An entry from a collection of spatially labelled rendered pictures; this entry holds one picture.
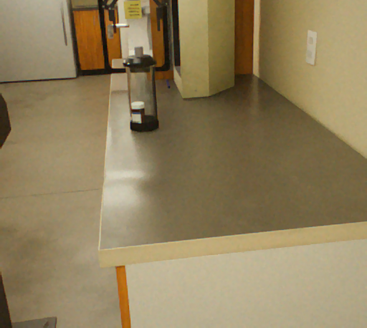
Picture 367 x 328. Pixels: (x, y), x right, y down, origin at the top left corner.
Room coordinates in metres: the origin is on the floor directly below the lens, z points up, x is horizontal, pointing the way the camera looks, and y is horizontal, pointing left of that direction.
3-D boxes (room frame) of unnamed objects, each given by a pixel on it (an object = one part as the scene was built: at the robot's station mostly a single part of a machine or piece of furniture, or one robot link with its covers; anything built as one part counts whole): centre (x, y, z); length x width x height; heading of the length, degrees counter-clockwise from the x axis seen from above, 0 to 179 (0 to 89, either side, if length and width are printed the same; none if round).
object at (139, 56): (1.45, 0.13, 1.18); 0.09 x 0.09 x 0.07
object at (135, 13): (2.11, 0.20, 1.19); 0.30 x 0.01 x 0.40; 90
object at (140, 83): (1.45, 0.13, 1.06); 0.11 x 0.11 x 0.21
